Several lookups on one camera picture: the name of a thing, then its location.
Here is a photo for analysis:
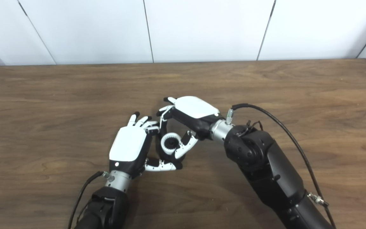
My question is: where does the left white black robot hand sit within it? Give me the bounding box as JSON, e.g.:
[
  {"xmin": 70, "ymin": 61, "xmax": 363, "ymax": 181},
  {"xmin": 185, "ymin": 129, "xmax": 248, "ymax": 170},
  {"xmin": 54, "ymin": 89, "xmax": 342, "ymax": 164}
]
[{"xmin": 108, "ymin": 111, "xmax": 184, "ymax": 179}]

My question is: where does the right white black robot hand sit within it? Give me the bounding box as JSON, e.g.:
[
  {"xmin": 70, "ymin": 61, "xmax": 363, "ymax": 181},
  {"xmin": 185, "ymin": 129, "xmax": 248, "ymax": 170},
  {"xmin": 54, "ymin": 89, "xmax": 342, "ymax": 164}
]
[{"xmin": 156, "ymin": 96, "xmax": 225, "ymax": 160}]

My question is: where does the round black plastic part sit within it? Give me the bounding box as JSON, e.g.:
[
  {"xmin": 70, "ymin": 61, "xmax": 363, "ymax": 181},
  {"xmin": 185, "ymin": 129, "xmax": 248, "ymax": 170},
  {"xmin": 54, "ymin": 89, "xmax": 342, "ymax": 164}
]
[{"xmin": 155, "ymin": 136, "xmax": 184, "ymax": 170}]

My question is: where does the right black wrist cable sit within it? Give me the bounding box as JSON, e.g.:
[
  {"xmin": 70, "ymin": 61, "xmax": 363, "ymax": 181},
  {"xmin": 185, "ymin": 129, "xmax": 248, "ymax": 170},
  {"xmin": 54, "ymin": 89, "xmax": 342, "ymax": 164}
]
[{"xmin": 226, "ymin": 103, "xmax": 336, "ymax": 228}]

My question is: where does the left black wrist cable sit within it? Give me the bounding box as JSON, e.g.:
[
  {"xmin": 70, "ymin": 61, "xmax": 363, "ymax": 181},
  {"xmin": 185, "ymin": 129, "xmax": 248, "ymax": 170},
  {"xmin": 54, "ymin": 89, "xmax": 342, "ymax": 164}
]
[{"xmin": 67, "ymin": 170, "xmax": 111, "ymax": 229}]

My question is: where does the white plastic ring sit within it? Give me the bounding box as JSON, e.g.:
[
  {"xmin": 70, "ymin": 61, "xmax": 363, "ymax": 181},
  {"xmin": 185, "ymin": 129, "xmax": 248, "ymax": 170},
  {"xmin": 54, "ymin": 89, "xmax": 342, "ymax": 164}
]
[{"xmin": 160, "ymin": 133, "xmax": 183, "ymax": 156}]

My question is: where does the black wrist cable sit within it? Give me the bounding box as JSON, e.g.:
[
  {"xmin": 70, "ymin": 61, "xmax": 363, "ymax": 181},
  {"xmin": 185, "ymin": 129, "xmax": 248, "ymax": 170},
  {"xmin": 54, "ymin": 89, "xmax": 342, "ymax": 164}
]
[
  {"xmin": 67, "ymin": 170, "xmax": 111, "ymax": 229},
  {"xmin": 226, "ymin": 103, "xmax": 336, "ymax": 228}
]

